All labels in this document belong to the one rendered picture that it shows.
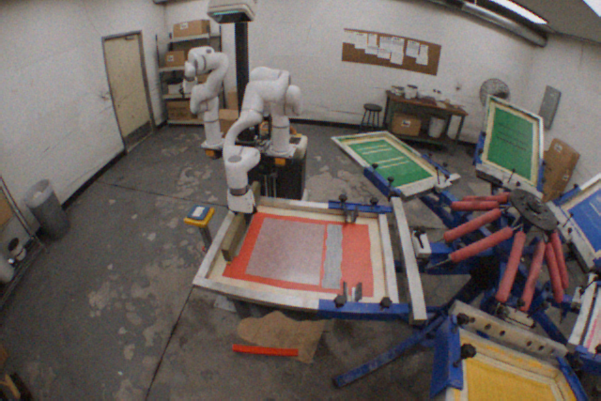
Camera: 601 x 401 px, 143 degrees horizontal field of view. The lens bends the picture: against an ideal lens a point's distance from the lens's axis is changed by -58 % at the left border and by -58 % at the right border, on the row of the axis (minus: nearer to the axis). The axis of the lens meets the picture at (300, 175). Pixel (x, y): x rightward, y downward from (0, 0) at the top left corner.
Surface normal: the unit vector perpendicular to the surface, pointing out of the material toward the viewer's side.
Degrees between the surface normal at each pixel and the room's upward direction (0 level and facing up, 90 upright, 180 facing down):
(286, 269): 0
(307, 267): 0
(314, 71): 90
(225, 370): 0
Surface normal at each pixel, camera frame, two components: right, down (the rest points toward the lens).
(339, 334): 0.04, -0.83
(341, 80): -0.14, 0.55
